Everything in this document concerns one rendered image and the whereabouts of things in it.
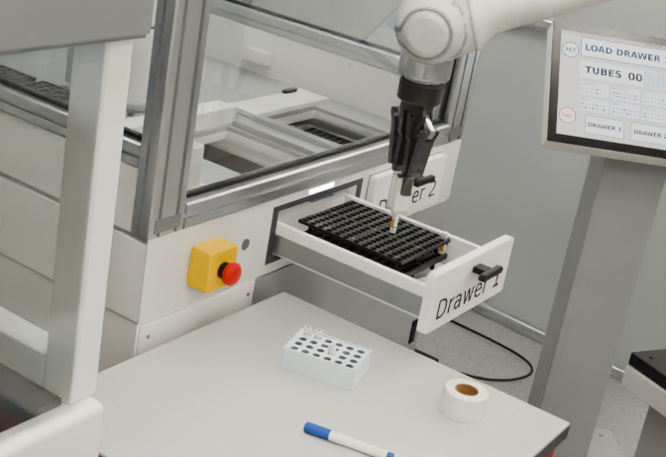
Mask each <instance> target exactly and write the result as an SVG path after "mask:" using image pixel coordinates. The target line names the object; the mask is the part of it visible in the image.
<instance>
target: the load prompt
mask: <svg viewBox="0 0 666 457"><path fill-rule="evenodd" d="M581 57H592V58H598V59H604V60H611V61H617V62H623V63H629V64H635V65H642V66H648V67H654V68H660V69H666V51H665V50H659V49H653V48H648V47H642V46H635V45H629V44H623V43H617V42H611V41H605V40H599V39H592V38H586V37H581Z"/></svg>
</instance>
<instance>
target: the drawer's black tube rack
mask: <svg viewBox="0 0 666 457"><path fill-rule="evenodd" d="M391 220H392V216H391V215H388V214H386V213H383V212H381V211H378V210H376V209H374V208H371V207H369V206H366V205H364V204H361V203H359V202H356V201H354V200H350V201H348V202H345V203H342V204H339V205H337V206H334V207H331V208H328V209H325V210H323V211H320V212H317V213H314V214H311V215H309V216H306V217H303V218H300V219H298V223H301V224H303V225H305V226H308V230H305V231H303V232H305V233H308V234H310V235H312V236H315V237H317V238H319V239H322V240H324V241H326V242H329V243H331V244H334V245H336V246H338V247H341V248H343V249H345V250H348V251H350V252H352V253H355V254H357V255H360V256H362V257H364V258H367V259H369V260H371V261H374V262H376V263H378V264H381V265H383V266H386V267H388V268H390V269H393V270H395V271H397V272H400V273H402V274H404V275H407V276H409V277H412V278H414V275H415V274H417V273H419V272H421V271H423V270H425V269H427V268H429V267H430V270H434V266H435V264H437V263H439V262H441V261H443V260H445V259H447V255H448V254H447V253H444V254H439V253H438V252H439V250H438V248H437V249H435V250H433V251H431V252H429V253H427V254H425V255H423V256H420V257H418V258H416V259H414V260H412V261H410V262H408V263H406V264H403V265H398V264H396V263H394V262H393V261H392V259H393V258H395V257H398V256H399V255H402V254H404V253H406V252H408V251H410V250H413V249H415V248H417V247H418V248H420V247H419V246H421V245H424V244H426V243H428V242H430V241H432V240H435V239H437V238H440V237H441V235H439V234H436V233H434V232H431V231H428V230H426V229H423V228H421V227H418V226H416V225H413V224H411V223H408V222H406V221H403V220H401V219H398V221H397V226H396V230H395V233H391V232H390V231H389V229H390V225H391Z"/></svg>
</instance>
